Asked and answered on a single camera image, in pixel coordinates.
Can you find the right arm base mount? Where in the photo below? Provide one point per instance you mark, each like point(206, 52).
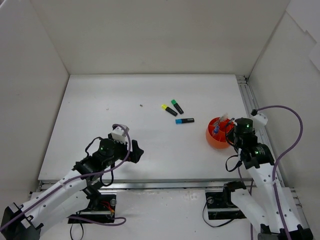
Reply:
point(219, 206)

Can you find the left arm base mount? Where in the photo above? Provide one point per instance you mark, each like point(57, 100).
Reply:
point(101, 207)

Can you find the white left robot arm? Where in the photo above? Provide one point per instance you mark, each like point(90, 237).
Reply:
point(76, 192)

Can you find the green highlighter marker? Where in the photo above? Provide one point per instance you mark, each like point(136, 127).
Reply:
point(177, 106)

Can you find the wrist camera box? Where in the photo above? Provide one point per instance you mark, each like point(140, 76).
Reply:
point(119, 133)
point(259, 119)

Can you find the aluminium front rail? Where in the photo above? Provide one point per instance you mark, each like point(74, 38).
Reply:
point(167, 184)

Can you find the orange round organizer container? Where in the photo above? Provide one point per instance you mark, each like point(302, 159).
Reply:
point(219, 141)

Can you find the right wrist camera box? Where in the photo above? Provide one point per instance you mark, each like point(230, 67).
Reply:
point(259, 119)

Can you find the aluminium right side rail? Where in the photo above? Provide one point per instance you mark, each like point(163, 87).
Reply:
point(259, 162)

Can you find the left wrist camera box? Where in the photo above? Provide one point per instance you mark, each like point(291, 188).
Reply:
point(119, 133)

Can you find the clear yellow-green pen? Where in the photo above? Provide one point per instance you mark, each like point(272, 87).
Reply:
point(223, 117)

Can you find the yellow highlighter marker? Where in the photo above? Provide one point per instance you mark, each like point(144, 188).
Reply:
point(169, 110)

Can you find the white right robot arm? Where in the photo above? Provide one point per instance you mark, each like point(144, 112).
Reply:
point(264, 233)

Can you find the clear small spray bottle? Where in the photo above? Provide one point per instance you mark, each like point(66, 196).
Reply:
point(216, 130)

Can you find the blue highlighter marker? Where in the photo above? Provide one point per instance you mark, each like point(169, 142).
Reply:
point(184, 121)

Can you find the aluminium rail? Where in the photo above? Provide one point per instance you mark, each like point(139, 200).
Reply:
point(167, 184)
point(259, 162)

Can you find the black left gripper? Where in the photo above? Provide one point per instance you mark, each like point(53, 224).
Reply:
point(129, 152)

